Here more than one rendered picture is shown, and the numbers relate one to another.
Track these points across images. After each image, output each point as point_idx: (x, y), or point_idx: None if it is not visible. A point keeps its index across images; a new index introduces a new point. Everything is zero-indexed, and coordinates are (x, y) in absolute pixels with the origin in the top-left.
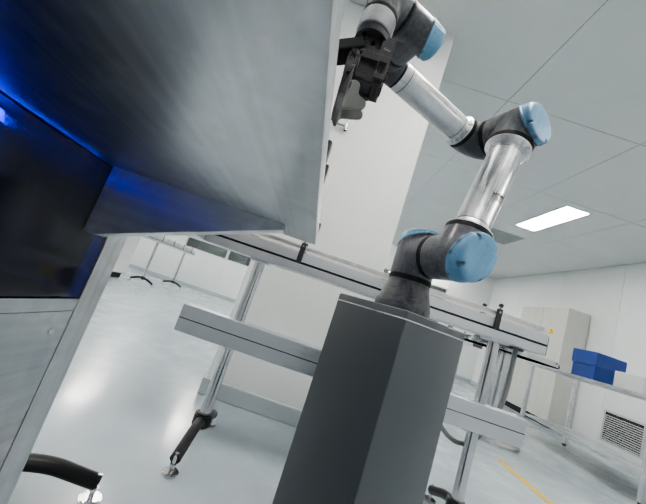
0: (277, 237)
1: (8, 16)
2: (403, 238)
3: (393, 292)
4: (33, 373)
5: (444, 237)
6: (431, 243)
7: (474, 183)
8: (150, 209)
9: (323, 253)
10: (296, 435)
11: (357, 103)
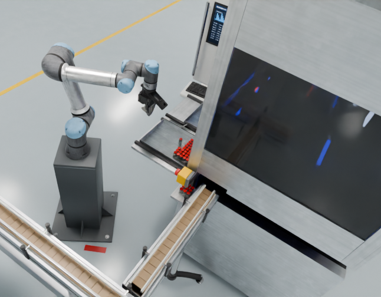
0: (64, 248)
1: None
2: (85, 131)
3: (89, 145)
4: None
5: (91, 115)
6: (90, 121)
7: (79, 92)
8: None
9: (28, 221)
10: (98, 200)
11: None
